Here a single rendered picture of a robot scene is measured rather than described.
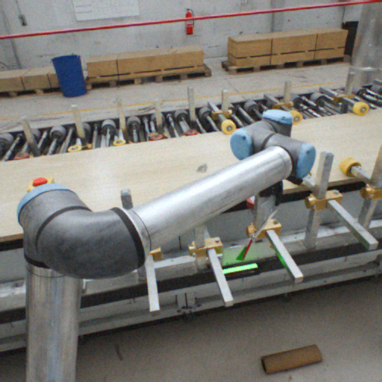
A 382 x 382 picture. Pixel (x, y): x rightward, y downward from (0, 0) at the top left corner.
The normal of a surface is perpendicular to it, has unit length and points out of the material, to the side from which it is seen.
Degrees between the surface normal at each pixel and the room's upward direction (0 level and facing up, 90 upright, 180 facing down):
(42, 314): 78
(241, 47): 90
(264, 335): 0
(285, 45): 90
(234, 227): 90
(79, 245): 48
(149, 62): 90
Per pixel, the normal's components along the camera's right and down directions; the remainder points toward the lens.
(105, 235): 0.16, -0.40
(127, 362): -0.07, -0.84
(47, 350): 0.18, 0.39
